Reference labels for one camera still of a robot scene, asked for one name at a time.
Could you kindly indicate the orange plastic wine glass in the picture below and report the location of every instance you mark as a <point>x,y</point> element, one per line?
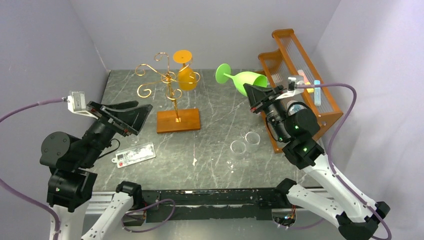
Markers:
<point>186,77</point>

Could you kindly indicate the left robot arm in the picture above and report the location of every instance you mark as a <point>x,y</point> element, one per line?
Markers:
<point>70,158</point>

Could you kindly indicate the light blue highlighter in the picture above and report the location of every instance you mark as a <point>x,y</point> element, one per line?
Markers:
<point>317,93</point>

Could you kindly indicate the gold wire glass rack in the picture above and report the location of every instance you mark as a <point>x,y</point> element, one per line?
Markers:
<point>170,121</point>

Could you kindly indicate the pink yellow highlighter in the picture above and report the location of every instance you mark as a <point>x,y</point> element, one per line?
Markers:
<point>306,81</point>

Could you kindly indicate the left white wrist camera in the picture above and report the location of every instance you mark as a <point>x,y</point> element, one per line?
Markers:
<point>76,104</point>

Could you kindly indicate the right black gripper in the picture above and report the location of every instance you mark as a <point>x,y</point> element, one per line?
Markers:
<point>267,100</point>

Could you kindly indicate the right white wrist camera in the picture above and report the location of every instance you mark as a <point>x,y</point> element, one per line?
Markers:
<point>293,82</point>

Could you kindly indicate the green plastic wine glass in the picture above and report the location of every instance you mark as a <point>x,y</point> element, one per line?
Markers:
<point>224,72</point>

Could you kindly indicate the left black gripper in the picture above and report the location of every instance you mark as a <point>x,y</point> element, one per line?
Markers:
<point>126,121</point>

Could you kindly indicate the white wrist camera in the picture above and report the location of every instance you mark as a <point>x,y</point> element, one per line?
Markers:
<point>76,104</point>
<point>293,82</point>

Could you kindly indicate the flat blister pack on table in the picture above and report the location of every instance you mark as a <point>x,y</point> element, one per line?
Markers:
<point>134,155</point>

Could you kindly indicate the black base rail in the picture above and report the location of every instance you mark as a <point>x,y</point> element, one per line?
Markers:
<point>218,204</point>

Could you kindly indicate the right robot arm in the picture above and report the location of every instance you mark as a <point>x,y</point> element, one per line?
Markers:
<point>353,213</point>

